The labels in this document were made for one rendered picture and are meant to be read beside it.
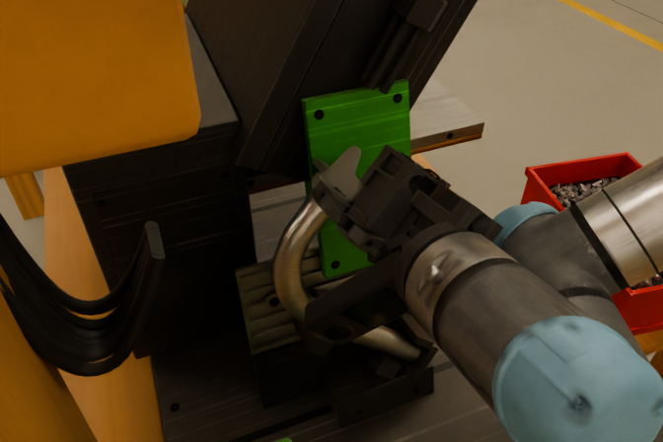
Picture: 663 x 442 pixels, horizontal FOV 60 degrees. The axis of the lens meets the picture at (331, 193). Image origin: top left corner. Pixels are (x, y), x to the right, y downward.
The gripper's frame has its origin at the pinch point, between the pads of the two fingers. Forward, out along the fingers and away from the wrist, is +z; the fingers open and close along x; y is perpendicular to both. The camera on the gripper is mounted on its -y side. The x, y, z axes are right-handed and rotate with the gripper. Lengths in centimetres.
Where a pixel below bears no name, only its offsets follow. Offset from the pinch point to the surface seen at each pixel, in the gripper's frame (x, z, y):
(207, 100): 12.4, 12.3, -0.2
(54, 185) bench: 14, 62, -35
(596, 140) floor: -188, 149, 70
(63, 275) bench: 9, 38, -39
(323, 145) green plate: 2.7, 2.4, 3.4
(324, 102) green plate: 5.5, 2.3, 7.0
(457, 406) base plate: -30.6, -3.9, -13.7
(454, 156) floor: -136, 162, 24
